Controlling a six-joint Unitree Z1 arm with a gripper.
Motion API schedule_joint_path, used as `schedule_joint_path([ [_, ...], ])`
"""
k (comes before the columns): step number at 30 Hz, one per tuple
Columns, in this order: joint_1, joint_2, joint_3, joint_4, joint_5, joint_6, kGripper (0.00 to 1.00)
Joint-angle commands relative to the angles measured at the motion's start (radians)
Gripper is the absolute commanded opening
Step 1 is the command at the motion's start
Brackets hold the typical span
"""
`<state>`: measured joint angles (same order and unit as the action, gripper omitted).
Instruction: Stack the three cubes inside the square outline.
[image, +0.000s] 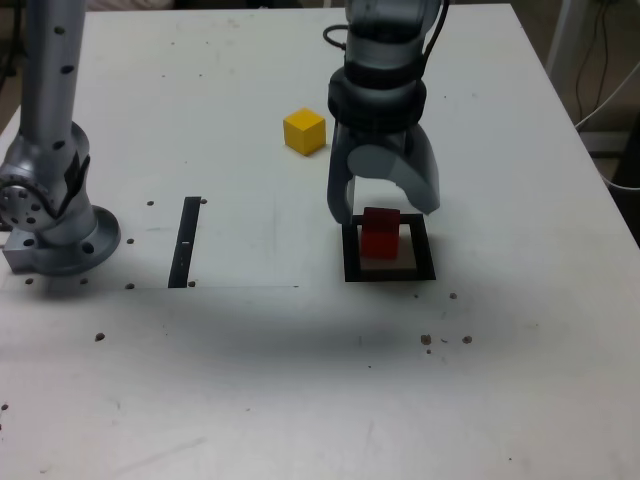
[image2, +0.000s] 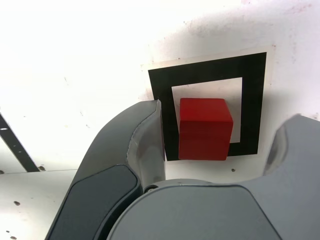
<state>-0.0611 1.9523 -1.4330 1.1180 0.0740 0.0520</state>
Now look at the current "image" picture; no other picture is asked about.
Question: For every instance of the red cube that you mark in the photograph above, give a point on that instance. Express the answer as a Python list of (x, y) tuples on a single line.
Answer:
[(380, 240)]

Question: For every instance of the black tape strip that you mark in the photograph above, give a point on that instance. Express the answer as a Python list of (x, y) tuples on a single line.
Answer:
[(184, 260)]

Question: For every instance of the black tape square outline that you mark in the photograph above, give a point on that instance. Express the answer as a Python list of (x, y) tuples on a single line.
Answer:
[(430, 250)]

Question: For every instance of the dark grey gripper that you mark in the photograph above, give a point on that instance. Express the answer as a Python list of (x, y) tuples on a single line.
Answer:
[(375, 137)]

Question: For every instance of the yellow cube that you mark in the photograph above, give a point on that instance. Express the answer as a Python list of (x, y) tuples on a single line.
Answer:
[(304, 132)]

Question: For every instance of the white frame post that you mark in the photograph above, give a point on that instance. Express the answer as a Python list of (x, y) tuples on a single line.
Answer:
[(560, 35)]

